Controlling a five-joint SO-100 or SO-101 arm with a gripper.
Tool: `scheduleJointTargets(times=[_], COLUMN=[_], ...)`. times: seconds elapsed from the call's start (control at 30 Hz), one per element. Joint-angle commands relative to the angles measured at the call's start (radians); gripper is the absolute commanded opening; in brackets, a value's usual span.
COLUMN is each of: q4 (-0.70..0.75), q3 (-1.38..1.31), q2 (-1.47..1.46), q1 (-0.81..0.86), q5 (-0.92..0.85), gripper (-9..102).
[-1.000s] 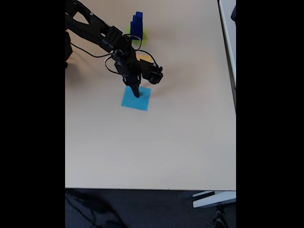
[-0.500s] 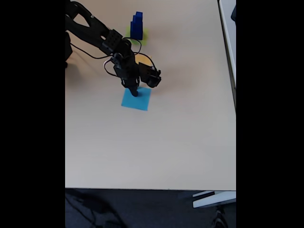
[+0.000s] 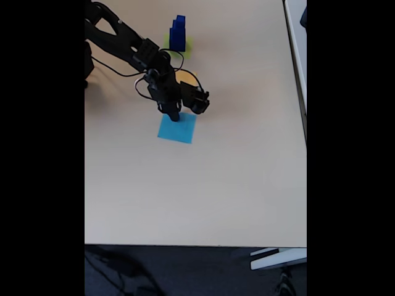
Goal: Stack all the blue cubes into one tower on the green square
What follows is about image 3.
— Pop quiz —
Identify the large blue cube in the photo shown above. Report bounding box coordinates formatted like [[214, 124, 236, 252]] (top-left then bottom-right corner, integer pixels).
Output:
[[168, 27, 188, 52]]

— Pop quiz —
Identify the medium blue cube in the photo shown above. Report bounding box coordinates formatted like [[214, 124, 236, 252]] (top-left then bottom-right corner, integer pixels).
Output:
[[172, 19, 187, 35]]

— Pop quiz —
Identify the light blue paper square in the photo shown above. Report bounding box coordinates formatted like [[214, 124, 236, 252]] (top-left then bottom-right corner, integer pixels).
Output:
[[157, 111, 198, 145]]

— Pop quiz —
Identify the orange paper square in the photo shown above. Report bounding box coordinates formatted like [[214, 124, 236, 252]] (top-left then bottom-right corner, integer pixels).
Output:
[[174, 69, 198, 89]]

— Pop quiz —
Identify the green paper square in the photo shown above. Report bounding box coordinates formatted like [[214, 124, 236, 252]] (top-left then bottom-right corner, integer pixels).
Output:
[[162, 33, 194, 59]]

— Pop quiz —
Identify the white neighbouring table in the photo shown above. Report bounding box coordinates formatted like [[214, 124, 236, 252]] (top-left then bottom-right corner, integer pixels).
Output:
[[283, 0, 307, 144]]

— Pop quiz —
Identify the white table leg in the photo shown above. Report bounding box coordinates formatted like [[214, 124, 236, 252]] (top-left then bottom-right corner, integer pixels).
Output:
[[249, 247, 307, 271]]

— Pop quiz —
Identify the black camera box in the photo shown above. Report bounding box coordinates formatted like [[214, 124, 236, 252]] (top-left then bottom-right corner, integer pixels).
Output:
[[180, 80, 210, 115]]

